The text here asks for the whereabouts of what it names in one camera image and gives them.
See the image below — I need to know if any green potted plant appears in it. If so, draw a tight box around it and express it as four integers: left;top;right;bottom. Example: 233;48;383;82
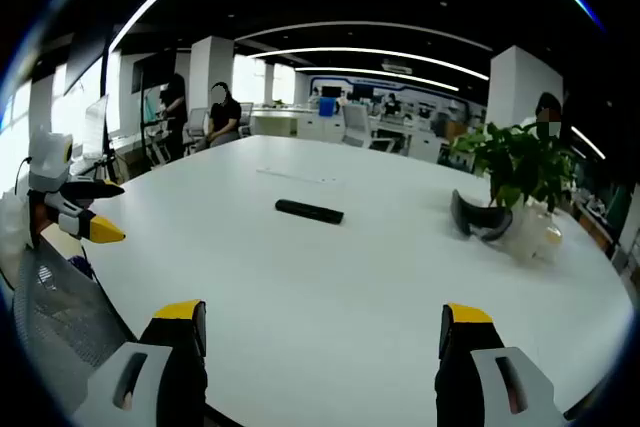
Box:
449;121;582;214

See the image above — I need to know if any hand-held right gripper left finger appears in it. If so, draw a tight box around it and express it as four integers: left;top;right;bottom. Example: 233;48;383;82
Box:
72;299;209;427

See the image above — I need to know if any black headset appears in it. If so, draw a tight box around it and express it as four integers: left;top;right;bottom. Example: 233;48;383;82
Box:
449;189;515;242

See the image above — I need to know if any clear glass plant vase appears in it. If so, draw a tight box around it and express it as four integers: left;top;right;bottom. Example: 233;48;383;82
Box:
503;201;565;264

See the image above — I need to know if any black remote control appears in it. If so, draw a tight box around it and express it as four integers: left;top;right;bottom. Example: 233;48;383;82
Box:
274;199;345;226

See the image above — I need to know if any black tripod stand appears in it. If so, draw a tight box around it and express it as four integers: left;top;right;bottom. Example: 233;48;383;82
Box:
97;31;121;184

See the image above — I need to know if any dark wall screen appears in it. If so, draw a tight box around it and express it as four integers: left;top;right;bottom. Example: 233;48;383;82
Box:
131;50;177;96

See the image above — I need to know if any grey office chair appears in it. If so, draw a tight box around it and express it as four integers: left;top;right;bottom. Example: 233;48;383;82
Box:
238;101;255;138
341;104;372;148
183;107;209;144

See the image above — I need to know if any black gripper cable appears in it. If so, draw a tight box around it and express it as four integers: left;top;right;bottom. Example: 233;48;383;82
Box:
13;156;34;197

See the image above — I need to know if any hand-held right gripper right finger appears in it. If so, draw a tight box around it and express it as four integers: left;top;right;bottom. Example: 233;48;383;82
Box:
433;302;576;427

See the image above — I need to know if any grey mesh chair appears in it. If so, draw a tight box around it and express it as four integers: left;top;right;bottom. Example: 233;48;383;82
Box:
12;235;140;418

